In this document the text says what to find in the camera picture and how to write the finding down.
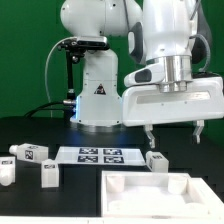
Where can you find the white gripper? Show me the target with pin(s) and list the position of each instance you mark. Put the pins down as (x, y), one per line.
(147, 105)

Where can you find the white square table top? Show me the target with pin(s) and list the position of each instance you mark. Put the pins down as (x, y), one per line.
(158, 195)

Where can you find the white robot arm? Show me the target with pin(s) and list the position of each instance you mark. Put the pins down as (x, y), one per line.
(138, 60)

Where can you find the white marker sheet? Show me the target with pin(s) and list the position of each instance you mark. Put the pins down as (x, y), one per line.
(99, 156)

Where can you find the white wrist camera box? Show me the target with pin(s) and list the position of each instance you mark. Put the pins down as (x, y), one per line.
(151, 74)

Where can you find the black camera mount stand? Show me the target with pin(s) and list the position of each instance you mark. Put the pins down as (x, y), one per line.
(75, 49)

